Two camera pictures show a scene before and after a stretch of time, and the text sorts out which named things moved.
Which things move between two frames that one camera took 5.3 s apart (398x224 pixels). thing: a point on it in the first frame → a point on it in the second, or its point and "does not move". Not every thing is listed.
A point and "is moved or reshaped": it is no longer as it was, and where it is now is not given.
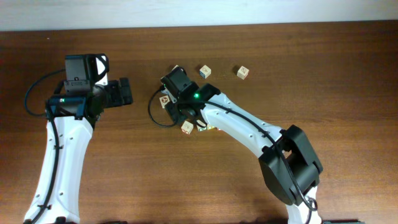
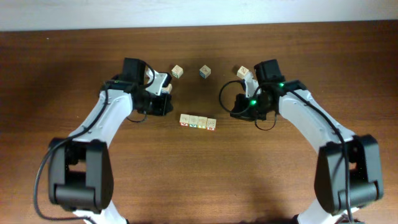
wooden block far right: (242, 72) does not move
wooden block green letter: (199, 128) is moved or reshaped
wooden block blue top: (204, 71) does not move
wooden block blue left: (165, 91) does not move
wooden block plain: (187, 127) is moved or reshaped
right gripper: (178, 118) → (240, 111)
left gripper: (117, 98) → (161, 107)
